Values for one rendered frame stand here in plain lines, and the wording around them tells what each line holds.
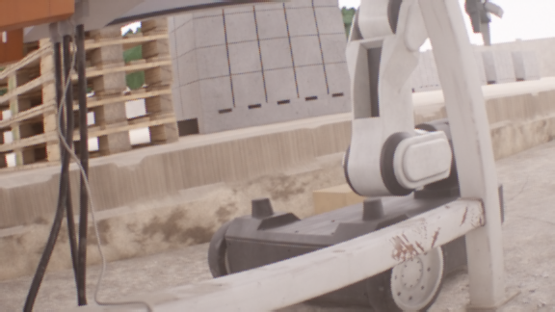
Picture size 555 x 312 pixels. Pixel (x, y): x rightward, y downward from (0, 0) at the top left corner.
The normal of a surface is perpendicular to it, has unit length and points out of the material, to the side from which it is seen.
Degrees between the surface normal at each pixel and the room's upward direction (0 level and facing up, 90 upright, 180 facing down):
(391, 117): 90
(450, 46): 99
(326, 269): 90
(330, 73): 90
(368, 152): 67
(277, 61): 90
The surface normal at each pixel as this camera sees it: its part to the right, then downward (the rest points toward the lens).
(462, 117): -0.77, 0.31
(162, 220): 0.43, 0.18
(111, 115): 0.72, -0.06
